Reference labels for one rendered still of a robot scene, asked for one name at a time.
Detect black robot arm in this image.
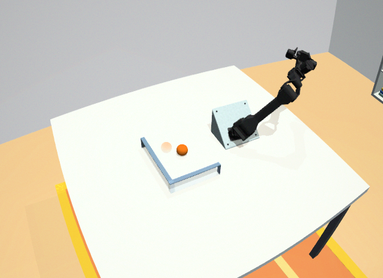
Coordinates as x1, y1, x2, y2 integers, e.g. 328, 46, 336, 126
227, 50, 314, 141

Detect light blue l-shaped low wall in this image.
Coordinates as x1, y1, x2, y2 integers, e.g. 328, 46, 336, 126
141, 137, 221, 185

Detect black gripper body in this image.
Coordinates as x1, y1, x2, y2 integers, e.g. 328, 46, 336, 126
285, 49, 317, 70

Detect clear low corner walls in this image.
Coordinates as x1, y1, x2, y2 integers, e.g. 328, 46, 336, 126
141, 141, 220, 193

